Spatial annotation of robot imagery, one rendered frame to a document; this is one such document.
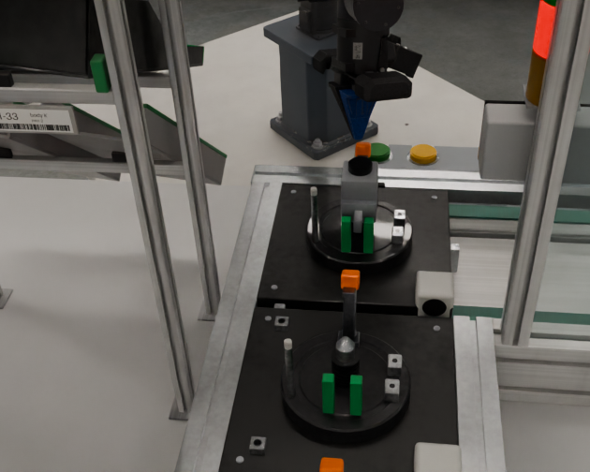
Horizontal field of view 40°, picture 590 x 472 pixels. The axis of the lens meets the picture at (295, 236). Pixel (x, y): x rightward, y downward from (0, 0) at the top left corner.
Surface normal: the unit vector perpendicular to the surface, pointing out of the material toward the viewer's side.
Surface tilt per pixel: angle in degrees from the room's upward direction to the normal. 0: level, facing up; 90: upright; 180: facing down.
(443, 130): 0
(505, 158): 90
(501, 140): 90
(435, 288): 0
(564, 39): 90
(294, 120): 90
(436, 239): 0
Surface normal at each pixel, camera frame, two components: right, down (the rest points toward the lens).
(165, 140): 0.96, 0.15
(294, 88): -0.81, 0.40
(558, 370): -0.12, 0.64
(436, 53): -0.04, -0.77
